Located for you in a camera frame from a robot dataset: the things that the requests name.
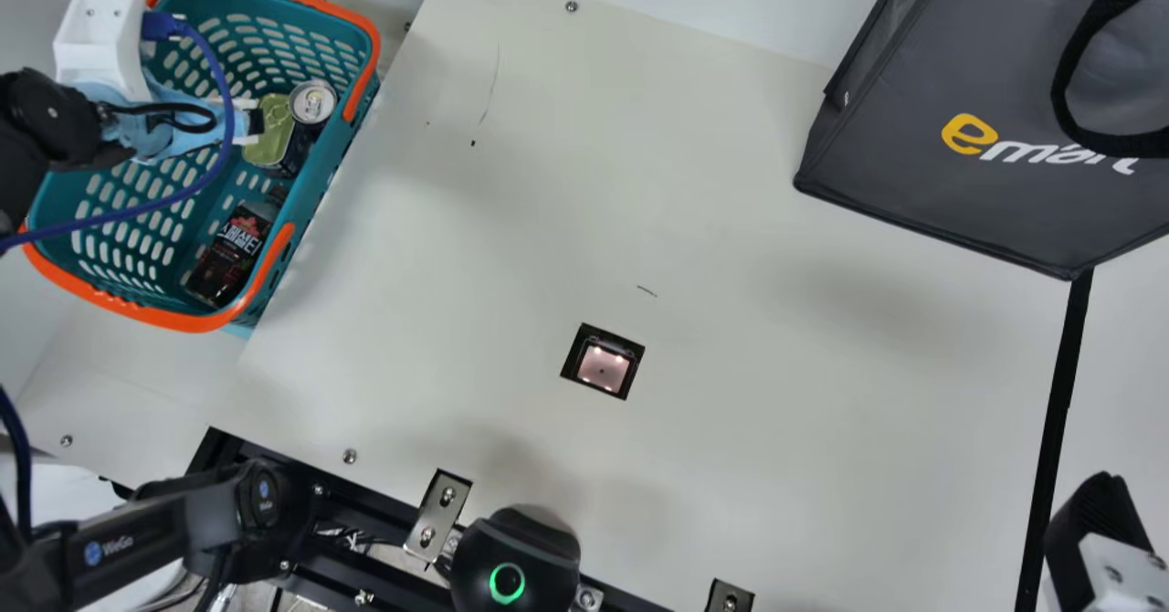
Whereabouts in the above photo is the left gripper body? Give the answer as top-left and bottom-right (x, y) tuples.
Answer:
(78, 78), (247, 165)

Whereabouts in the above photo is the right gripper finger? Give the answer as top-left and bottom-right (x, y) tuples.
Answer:
(1041, 471), (1169, 612)

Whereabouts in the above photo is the dark coffee bottle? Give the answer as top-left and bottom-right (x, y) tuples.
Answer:
(183, 194), (284, 310)

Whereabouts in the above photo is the teal shopping basket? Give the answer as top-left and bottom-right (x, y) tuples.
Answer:
(20, 0), (383, 337)

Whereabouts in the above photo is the black strip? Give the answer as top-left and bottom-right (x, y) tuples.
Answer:
(1016, 268), (1095, 612)

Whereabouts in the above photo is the rectangular tin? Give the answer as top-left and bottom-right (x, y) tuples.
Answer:
(242, 93), (298, 170)

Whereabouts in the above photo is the can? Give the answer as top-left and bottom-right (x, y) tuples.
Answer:
(274, 79), (339, 179)

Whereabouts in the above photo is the small square scanner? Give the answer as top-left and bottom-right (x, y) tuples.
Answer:
(559, 322), (646, 401)

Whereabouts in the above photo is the black device with green light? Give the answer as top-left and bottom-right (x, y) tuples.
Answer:
(449, 505), (583, 608)

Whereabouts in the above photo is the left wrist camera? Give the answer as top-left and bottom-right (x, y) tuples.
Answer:
(53, 0), (152, 101)

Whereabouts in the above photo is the blue cable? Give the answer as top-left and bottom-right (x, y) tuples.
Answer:
(0, 9), (237, 257)
(0, 385), (34, 540)

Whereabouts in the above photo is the dark grey bag with straps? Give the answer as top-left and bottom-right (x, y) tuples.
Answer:
(793, 0), (1169, 281)

